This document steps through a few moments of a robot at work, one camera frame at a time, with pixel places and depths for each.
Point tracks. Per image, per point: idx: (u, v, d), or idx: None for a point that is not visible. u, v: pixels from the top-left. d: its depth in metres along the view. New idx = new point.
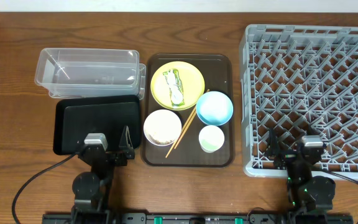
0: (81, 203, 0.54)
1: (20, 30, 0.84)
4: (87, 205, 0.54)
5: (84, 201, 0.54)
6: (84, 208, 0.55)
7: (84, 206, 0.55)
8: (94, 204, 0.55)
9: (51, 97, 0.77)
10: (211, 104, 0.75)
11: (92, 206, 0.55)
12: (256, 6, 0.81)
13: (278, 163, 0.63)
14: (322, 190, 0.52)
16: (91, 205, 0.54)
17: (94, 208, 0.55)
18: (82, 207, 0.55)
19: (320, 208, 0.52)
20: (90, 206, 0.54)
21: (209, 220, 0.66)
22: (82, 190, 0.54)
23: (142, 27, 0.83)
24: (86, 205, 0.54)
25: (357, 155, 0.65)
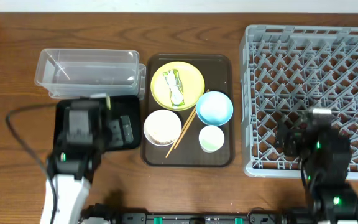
0: (74, 113, 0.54)
1: (21, 30, 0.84)
4: (82, 119, 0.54)
5: (78, 110, 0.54)
6: (78, 126, 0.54)
7: (79, 124, 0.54)
8: (89, 124, 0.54)
9: (51, 97, 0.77)
10: (211, 103, 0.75)
11: (86, 127, 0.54)
12: (256, 7, 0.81)
13: (289, 145, 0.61)
14: (340, 167, 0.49)
16: (86, 118, 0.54)
17: (84, 131, 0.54)
18: (76, 124, 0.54)
19: (337, 160, 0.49)
20: (85, 121, 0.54)
21: (209, 220, 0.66)
22: (82, 103, 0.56)
23: (142, 27, 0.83)
24: (81, 119, 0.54)
25: (357, 155, 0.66)
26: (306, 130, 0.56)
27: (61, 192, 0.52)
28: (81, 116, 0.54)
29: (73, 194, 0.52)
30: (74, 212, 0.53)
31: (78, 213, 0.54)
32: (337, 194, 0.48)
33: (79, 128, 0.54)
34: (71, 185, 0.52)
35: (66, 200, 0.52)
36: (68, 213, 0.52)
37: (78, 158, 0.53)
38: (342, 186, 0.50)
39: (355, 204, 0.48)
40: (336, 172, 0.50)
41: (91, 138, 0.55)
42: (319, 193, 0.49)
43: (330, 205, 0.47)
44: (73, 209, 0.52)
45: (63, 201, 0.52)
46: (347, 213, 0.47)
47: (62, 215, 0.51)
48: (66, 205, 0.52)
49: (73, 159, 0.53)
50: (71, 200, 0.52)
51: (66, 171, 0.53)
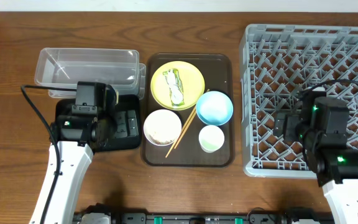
0: (82, 86, 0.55)
1: (20, 30, 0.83)
4: (89, 91, 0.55)
5: (87, 83, 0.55)
6: (82, 98, 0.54)
7: (85, 96, 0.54)
8: (94, 98, 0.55)
9: (51, 97, 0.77)
10: (211, 103, 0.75)
11: (92, 100, 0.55)
12: (256, 6, 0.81)
13: (286, 131, 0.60)
14: (337, 120, 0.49)
16: (92, 90, 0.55)
17: (91, 101, 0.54)
18: (82, 96, 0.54)
19: (336, 110, 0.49)
20: (91, 94, 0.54)
21: (208, 220, 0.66)
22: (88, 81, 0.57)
23: (142, 27, 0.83)
24: (87, 91, 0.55)
25: None
26: (302, 109, 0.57)
27: (64, 155, 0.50)
28: (87, 89, 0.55)
29: (78, 157, 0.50)
30: (76, 178, 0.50)
31: (78, 182, 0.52)
32: (340, 153, 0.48)
33: (85, 100, 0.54)
34: (76, 150, 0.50)
35: (69, 163, 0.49)
36: (71, 176, 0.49)
37: (84, 123, 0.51)
38: (344, 147, 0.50)
39: None
40: (335, 129, 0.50)
41: (96, 111, 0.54)
42: (321, 154, 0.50)
43: (335, 164, 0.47)
44: (76, 173, 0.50)
45: (66, 164, 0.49)
46: (351, 172, 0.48)
47: (64, 178, 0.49)
48: (69, 168, 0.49)
49: (78, 124, 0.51)
50: (75, 162, 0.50)
51: (70, 135, 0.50)
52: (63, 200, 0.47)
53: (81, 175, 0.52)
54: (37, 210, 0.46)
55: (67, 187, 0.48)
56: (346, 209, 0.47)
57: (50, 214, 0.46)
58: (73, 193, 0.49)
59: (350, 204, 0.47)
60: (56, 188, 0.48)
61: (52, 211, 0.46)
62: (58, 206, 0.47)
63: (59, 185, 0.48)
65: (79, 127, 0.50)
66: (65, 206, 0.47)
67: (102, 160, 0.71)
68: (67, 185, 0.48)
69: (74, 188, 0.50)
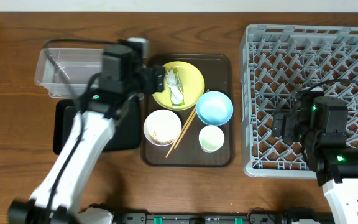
0: (106, 59, 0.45)
1: (20, 30, 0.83)
4: (113, 66, 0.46)
5: (110, 56, 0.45)
6: (108, 71, 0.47)
7: (109, 70, 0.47)
8: (120, 73, 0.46)
9: (51, 97, 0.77)
10: (211, 103, 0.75)
11: (118, 75, 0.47)
12: (256, 6, 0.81)
13: (284, 132, 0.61)
14: (337, 119, 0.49)
16: (116, 67, 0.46)
17: (117, 78, 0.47)
18: (107, 71, 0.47)
19: (335, 110, 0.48)
20: (116, 68, 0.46)
21: (209, 220, 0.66)
22: (115, 48, 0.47)
23: (142, 27, 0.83)
24: (112, 65, 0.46)
25: None
26: (300, 109, 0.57)
27: (89, 124, 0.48)
28: (112, 63, 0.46)
29: (100, 129, 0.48)
30: (96, 147, 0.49)
31: (97, 151, 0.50)
32: (340, 152, 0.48)
33: (110, 74, 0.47)
34: (99, 122, 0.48)
35: (92, 133, 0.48)
36: (92, 145, 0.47)
37: (112, 100, 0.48)
38: (344, 146, 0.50)
39: None
40: (335, 128, 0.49)
41: (122, 87, 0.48)
42: (322, 154, 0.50)
43: (334, 163, 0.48)
44: (96, 144, 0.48)
45: (88, 132, 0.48)
46: (350, 171, 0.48)
47: (85, 145, 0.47)
48: (91, 137, 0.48)
49: (104, 101, 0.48)
50: (97, 133, 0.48)
51: (96, 111, 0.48)
52: (78, 165, 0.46)
53: (100, 145, 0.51)
54: (55, 169, 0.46)
55: (86, 155, 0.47)
56: (346, 208, 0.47)
57: (66, 175, 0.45)
58: (90, 162, 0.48)
59: (350, 203, 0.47)
60: (75, 153, 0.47)
61: (66, 175, 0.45)
62: (74, 171, 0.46)
63: (78, 151, 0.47)
65: (105, 104, 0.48)
66: (80, 173, 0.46)
67: (102, 160, 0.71)
68: (87, 153, 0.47)
69: (92, 156, 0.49)
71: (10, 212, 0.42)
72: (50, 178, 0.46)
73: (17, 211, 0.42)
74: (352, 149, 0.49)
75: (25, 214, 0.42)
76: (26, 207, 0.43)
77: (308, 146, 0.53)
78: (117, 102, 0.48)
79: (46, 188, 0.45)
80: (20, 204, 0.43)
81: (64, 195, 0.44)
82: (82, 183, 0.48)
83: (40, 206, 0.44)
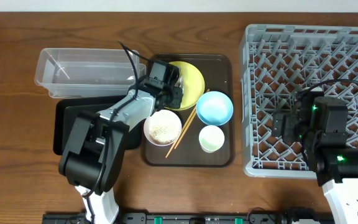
0: (156, 65, 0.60)
1: (21, 30, 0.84)
4: (160, 69, 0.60)
5: (161, 63, 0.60)
6: (155, 73, 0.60)
7: (156, 72, 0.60)
8: (164, 76, 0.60)
9: (51, 97, 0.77)
10: (211, 103, 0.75)
11: (161, 76, 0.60)
12: (256, 6, 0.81)
13: (284, 132, 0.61)
14: (337, 119, 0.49)
16: (163, 70, 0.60)
17: (161, 78, 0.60)
18: (155, 72, 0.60)
19: (335, 111, 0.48)
20: (161, 71, 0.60)
21: (209, 220, 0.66)
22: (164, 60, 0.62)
23: (142, 27, 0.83)
24: (159, 68, 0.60)
25: None
26: (301, 109, 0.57)
27: (142, 93, 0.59)
28: (160, 66, 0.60)
29: (149, 97, 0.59)
30: (141, 111, 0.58)
31: (138, 117, 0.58)
32: (340, 152, 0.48)
33: (156, 75, 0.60)
34: (147, 95, 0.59)
35: (144, 98, 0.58)
36: (142, 104, 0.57)
37: (153, 93, 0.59)
38: (343, 146, 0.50)
39: None
40: (335, 128, 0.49)
41: (163, 85, 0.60)
42: (322, 153, 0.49)
43: (334, 163, 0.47)
44: (143, 108, 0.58)
45: (141, 96, 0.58)
46: (350, 171, 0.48)
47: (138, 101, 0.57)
48: (142, 99, 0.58)
49: (149, 90, 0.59)
50: (147, 99, 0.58)
51: (143, 94, 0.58)
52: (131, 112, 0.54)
53: (142, 114, 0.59)
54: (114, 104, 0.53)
55: (137, 109, 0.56)
56: (346, 208, 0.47)
57: (125, 109, 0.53)
58: (135, 117, 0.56)
59: (350, 203, 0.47)
60: (131, 103, 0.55)
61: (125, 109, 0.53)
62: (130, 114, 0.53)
63: (133, 102, 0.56)
65: (150, 92, 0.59)
66: (130, 119, 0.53)
67: None
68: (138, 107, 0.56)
69: (137, 116, 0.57)
71: (76, 118, 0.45)
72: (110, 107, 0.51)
73: (83, 117, 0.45)
74: (352, 149, 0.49)
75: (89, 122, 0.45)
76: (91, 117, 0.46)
77: (308, 145, 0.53)
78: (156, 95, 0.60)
79: (108, 110, 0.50)
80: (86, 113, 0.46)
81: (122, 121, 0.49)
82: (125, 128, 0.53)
83: (102, 121, 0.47)
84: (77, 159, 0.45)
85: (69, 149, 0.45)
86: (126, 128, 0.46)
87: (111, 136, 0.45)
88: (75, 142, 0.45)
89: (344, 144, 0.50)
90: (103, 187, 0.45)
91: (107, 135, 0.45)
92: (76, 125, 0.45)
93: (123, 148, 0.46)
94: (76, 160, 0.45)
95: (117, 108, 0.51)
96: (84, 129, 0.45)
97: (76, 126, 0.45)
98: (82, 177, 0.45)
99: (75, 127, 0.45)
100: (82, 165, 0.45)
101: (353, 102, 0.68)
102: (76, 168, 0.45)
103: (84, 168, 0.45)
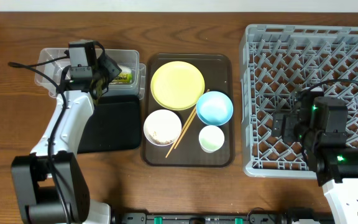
0: (73, 51, 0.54)
1: (20, 30, 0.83)
4: (80, 53, 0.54)
5: (76, 46, 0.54)
6: (76, 60, 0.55)
7: (78, 58, 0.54)
8: (87, 59, 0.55)
9: (51, 98, 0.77)
10: (210, 103, 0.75)
11: (85, 60, 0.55)
12: (256, 5, 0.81)
13: (284, 132, 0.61)
14: (338, 119, 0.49)
16: (84, 51, 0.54)
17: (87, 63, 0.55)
18: (75, 58, 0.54)
19: (335, 111, 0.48)
20: (83, 55, 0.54)
21: (209, 220, 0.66)
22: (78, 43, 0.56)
23: (142, 27, 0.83)
24: (78, 53, 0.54)
25: None
26: (301, 109, 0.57)
27: (70, 95, 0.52)
28: (78, 50, 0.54)
29: (81, 96, 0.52)
30: (81, 115, 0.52)
31: (83, 120, 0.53)
32: (340, 152, 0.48)
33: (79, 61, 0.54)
34: (78, 94, 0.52)
35: (75, 101, 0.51)
36: (77, 111, 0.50)
37: (84, 82, 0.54)
38: (343, 145, 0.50)
39: None
40: (334, 129, 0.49)
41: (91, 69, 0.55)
42: (322, 153, 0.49)
43: (334, 163, 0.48)
44: (81, 109, 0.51)
45: (72, 100, 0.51)
46: (350, 171, 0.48)
47: (70, 111, 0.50)
48: (74, 104, 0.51)
49: (79, 83, 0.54)
50: (79, 101, 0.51)
51: (74, 96, 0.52)
52: (69, 124, 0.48)
53: (86, 114, 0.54)
54: (47, 130, 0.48)
55: (73, 118, 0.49)
56: (346, 208, 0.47)
57: (57, 132, 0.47)
58: (79, 123, 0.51)
59: (350, 203, 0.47)
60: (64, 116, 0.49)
61: (58, 131, 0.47)
62: (66, 129, 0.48)
63: (65, 116, 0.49)
65: (82, 86, 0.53)
66: (71, 130, 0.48)
67: (102, 160, 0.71)
68: (74, 116, 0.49)
69: (79, 126, 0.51)
71: (12, 170, 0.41)
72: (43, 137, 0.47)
73: (19, 165, 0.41)
74: (352, 150, 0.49)
75: (29, 166, 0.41)
76: (28, 160, 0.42)
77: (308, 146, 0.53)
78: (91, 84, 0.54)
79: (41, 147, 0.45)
80: (22, 159, 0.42)
81: (61, 146, 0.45)
82: (74, 142, 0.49)
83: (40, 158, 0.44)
84: (38, 206, 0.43)
85: (24, 201, 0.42)
86: (68, 155, 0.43)
87: (57, 170, 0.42)
88: (27, 193, 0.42)
89: (344, 144, 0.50)
90: (77, 215, 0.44)
91: (53, 172, 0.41)
92: (15, 177, 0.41)
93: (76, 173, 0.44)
94: (36, 208, 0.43)
95: (50, 135, 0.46)
96: (27, 177, 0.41)
97: (17, 177, 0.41)
98: (51, 217, 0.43)
99: (17, 178, 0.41)
100: (45, 207, 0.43)
101: (352, 102, 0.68)
102: (41, 211, 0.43)
103: (50, 208, 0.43)
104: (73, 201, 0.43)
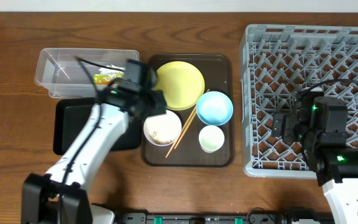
0: (128, 66, 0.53)
1: (20, 30, 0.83)
4: (134, 70, 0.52)
5: (132, 63, 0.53)
6: (128, 74, 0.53)
7: (130, 73, 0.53)
8: (138, 77, 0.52)
9: (51, 97, 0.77)
10: (211, 103, 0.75)
11: (136, 78, 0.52)
12: (256, 5, 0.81)
13: (284, 132, 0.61)
14: (337, 119, 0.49)
16: (138, 69, 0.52)
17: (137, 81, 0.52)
18: (128, 72, 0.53)
19: (335, 111, 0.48)
20: (135, 73, 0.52)
21: (209, 220, 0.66)
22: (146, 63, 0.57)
23: (142, 27, 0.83)
24: (132, 68, 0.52)
25: None
26: (301, 109, 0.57)
27: (106, 112, 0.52)
28: (133, 66, 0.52)
29: (116, 117, 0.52)
30: (110, 135, 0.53)
31: (112, 139, 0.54)
32: (340, 152, 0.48)
33: (130, 76, 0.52)
34: (115, 114, 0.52)
35: (109, 121, 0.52)
36: (107, 132, 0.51)
37: (125, 99, 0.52)
38: (343, 145, 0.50)
39: None
40: (334, 129, 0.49)
41: (138, 88, 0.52)
42: (322, 154, 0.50)
43: (334, 163, 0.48)
44: (111, 132, 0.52)
45: (104, 120, 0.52)
46: (351, 171, 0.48)
47: (102, 132, 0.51)
48: (107, 124, 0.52)
49: (119, 98, 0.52)
50: (112, 122, 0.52)
51: (109, 113, 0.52)
52: (93, 152, 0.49)
53: (115, 134, 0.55)
54: (73, 149, 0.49)
55: (100, 141, 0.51)
56: (346, 208, 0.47)
57: (84, 153, 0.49)
58: (107, 144, 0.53)
59: (350, 203, 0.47)
60: (92, 137, 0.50)
61: (84, 152, 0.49)
62: (91, 153, 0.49)
63: (96, 136, 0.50)
65: (119, 102, 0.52)
66: (95, 154, 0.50)
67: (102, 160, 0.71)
68: (102, 139, 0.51)
69: (104, 147, 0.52)
71: (24, 186, 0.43)
72: (65, 158, 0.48)
73: (32, 185, 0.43)
74: (353, 150, 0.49)
75: (40, 189, 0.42)
76: (41, 182, 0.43)
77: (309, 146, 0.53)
78: (128, 103, 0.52)
79: (61, 167, 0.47)
80: (36, 178, 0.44)
81: (77, 176, 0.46)
82: (94, 168, 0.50)
83: (54, 181, 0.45)
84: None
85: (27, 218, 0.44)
86: (81, 193, 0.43)
87: (64, 204, 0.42)
88: (30, 212, 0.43)
89: (344, 144, 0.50)
90: None
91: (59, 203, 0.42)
92: (26, 194, 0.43)
93: (82, 212, 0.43)
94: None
95: (74, 156, 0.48)
96: (36, 198, 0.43)
97: (27, 195, 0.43)
98: None
99: (27, 195, 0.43)
100: None
101: (352, 102, 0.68)
102: None
103: None
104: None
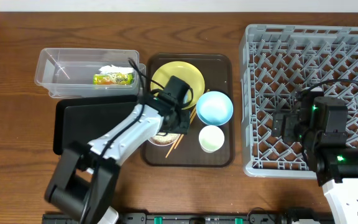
0: (171, 82, 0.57)
1: (20, 30, 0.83)
4: (177, 86, 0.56)
5: (176, 80, 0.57)
6: (169, 88, 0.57)
7: (172, 86, 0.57)
8: (179, 94, 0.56)
9: (51, 97, 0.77)
10: (211, 103, 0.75)
11: (176, 94, 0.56)
12: (256, 6, 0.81)
13: (284, 132, 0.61)
14: (338, 119, 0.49)
16: (181, 87, 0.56)
17: (176, 96, 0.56)
18: (170, 86, 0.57)
19: (335, 111, 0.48)
20: (178, 89, 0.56)
21: (209, 220, 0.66)
22: None
23: (142, 27, 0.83)
24: (175, 85, 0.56)
25: None
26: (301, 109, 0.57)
27: (148, 110, 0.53)
28: (177, 83, 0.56)
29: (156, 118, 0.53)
30: (145, 132, 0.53)
31: (143, 137, 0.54)
32: (340, 152, 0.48)
33: (171, 91, 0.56)
34: (155, 115, 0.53)
35: (148, 119, 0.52)
36: (145, 127, 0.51)
37: (163, 107, 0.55)
38: (344, 146, 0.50)
39: None
40: (335, 129, 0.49)
41: (176, 102, 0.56)
42: (322, 153, 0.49)
43: (334, 163, 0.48)
44: (146, 130, 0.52)
45: (145, 116, 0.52)
46: (351, 171, 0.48)
47: (141, 126, 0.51)
48: (146, 121, 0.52)
49: (160, 104, 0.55)
50: (151, 120, 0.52)
51: (149, 113, 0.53)
52: (130, 140, 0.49)
53: (146, 134, 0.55)
54: (113, 131, 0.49)
55: (138, 134, 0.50)
56: (345, 208, 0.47)
57: (123, 137, 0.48)
58: (138, 139, 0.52)
59: (350, 203, 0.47)
60: (132, 127, 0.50)
61: (123, 137, 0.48)
62: (128, 140, 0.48)
63: (135, 127, 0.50)
65: (159, 108, 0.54)
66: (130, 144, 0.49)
67: None
68: (140, 132, 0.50)
69: (136, 141, 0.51)
71: (66, 149, 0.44)
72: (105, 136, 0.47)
73: (73, 150, 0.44)
74: (353, 150, 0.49)
75: (79, 156, 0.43)
76: (82, 150, 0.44)
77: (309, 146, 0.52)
78: (164, 111, 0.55)
79: (102, 141, 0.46)
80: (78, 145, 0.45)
81: (115, 154, 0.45)
82: (125, 155, 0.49)
83: (92, 153, 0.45)
84: (63, 193, 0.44)
85: (56, 181, 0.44)
86: (116, 168, 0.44)
87: (99, 176, 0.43)
88: (62, 177, 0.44)
89: (344, 145, 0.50)
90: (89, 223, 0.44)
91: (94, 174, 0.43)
92: (64, 157, 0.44)
93: (110, 188, 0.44)
94: (61, 194, 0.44)
95: (114, 137, 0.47)
96: (71, 163, 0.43)
97: (65, 158, 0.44)
98: (67, 208, 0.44)
99: (64, 158, 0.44)
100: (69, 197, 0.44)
101: (352, 102, 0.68)
102: (63, 198, 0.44)
103: (72, 201, 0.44)
104: (90, 215, 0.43)
